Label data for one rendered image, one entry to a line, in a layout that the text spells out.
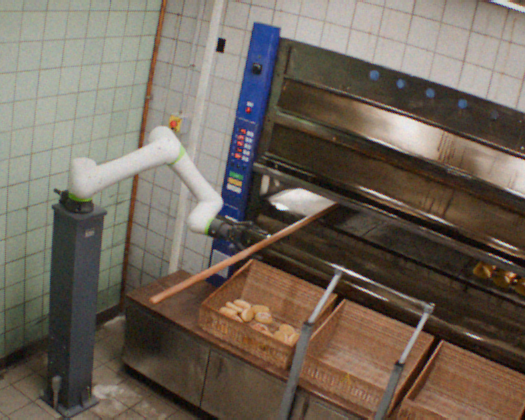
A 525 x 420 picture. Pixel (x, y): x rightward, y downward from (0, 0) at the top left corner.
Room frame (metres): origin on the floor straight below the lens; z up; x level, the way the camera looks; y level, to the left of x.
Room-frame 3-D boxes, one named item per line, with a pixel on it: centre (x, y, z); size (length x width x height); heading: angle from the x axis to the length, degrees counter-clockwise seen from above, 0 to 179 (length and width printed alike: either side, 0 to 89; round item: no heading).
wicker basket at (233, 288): (3.21, -0.14, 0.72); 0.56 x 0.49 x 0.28; 63
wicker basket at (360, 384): (2.93, -0.67, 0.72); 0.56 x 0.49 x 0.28; 63
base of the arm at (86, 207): (2.97, 0.91, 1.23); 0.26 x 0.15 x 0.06; 59
